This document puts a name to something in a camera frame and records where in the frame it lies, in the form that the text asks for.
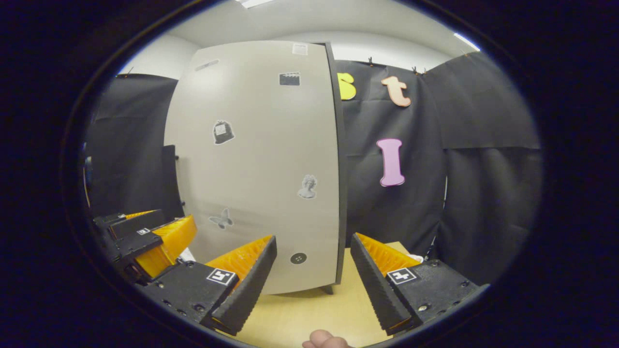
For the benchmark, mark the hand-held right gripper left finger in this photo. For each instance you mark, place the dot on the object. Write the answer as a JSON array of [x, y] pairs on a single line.
[[246, 295]]

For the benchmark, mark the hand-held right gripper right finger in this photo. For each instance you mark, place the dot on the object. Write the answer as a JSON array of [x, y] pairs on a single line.
[[379, 295]]

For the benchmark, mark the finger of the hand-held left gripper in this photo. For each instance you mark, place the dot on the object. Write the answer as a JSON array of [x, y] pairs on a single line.
[[138, 224], [138, 244]]

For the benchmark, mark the beige cabinet door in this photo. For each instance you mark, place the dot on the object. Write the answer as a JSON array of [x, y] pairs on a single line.
[[266, 145]]

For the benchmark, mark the black backdrop cloth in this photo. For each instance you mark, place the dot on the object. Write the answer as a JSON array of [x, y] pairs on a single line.
[[483, 193]]

